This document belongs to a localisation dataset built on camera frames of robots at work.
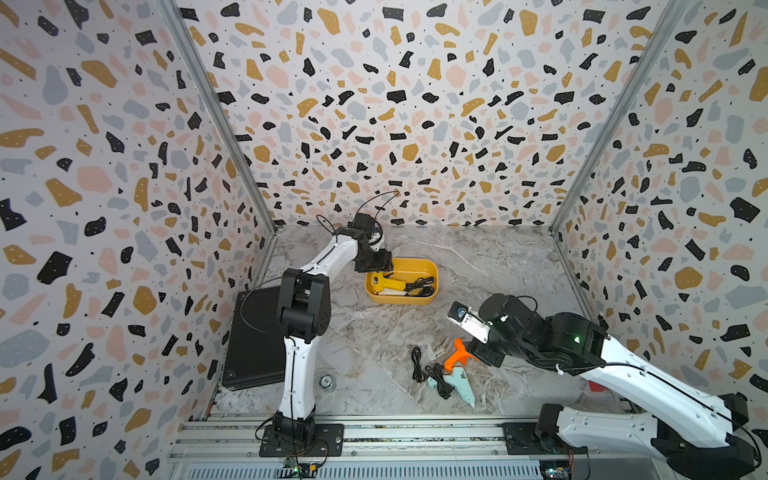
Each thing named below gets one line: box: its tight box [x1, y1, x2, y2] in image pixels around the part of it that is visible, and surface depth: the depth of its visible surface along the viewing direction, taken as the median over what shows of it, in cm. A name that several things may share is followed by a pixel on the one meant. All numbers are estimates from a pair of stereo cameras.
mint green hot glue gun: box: [427, 367, 476, 410], surface depth 83 cm
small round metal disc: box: [319, 374, 333, 389], surface depth 81 cm
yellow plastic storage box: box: [364, 281, 439, 305], surface depth 101 cm
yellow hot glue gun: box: [371, 272, 406, 294], surface depth 99 cm
